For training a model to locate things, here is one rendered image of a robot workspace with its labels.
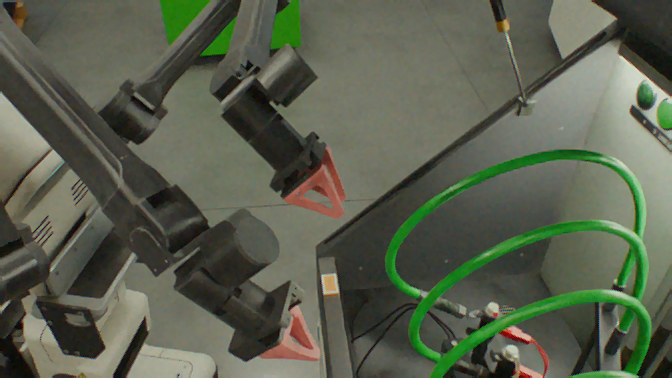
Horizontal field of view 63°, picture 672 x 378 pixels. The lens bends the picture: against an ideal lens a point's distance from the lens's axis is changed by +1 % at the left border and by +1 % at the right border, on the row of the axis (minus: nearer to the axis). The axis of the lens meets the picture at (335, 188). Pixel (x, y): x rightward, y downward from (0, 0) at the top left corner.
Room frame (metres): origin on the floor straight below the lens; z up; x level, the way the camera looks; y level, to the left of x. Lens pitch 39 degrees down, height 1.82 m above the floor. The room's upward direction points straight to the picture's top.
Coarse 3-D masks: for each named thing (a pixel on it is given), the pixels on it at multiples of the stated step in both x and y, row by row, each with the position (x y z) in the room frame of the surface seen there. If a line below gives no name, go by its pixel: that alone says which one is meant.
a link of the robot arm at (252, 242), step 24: (240, 216) 0.43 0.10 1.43; (144, 240) 0.42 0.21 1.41; (192, 240) 0.41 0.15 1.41; (216, 240) 0.41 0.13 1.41; (240, 240) 0.40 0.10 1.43; (264, 240) 0.42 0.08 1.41; (168, 264) 0.40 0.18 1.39; (216, 264) 0.39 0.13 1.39; (240, 264) 0.38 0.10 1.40; (264, 264) 0.39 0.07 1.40
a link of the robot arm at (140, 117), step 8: (128, 104) 0.91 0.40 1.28; (136, 104) 0.93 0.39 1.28; (144, 104) 0.94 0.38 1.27; (120, 112) 0.90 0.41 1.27; (128, 112) 0.90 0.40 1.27; (136, 112) 0.91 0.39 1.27; (144, 112) 0.92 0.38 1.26; (152, 112) 0.94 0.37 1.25; (112, 120) 0.89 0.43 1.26; (120, 120) 0.90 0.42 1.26; (128, 120) 0.90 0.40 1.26; (136, 120) 0.90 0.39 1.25; (144, 120) 0.91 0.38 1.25; (120, 128) 0.90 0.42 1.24; (128, 128) 0.90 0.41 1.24; (136, 128) 0.90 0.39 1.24; (144, 128) 0.90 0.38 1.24; (128, 136) 0.90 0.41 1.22; (136, 136) 0.90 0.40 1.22
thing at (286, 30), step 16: (160, 0) 3.61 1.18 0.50; (176, 0) 3.64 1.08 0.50; (192, 0) 3.66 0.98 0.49; (208, 0) 3.69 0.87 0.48; (176, 16) 3.63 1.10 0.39; (192, 16) 3.66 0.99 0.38; (288, 16) 3.81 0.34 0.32; (176, 32) 3.63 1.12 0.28; (224, 32) 3.70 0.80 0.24; (288, 32) 3.81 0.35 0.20; (208, 48) 3.67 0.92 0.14; (224, 48) 3.70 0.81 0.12; (272, 48) 3.79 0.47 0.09; (192, 64) 3.68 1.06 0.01
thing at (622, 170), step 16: (512, 160) 0.55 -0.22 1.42; (528, 160) 0.54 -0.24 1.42; (544, 160) 0.54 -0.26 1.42; (560, 160) 0.55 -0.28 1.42; (576, 160) 0.55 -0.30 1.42; (592, 160) 0.55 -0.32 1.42; (608, 160) 0.56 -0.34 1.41; (480, 176) 0.54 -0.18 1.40; (624, 176) 0.56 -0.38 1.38; (448, 192) 0.53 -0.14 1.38; (640, 192) 0.56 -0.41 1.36; (432, 208) 0.53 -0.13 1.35; (640, 208) 0.56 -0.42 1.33; (416, 224) 0.53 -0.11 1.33; (640, 224) 0.56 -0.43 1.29; (400, 240) 0.53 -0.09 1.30; (640, 240) 0.57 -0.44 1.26; (624, 272) 0.57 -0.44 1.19; (400, 288) 0.53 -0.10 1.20; (624, 288) 0.57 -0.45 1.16
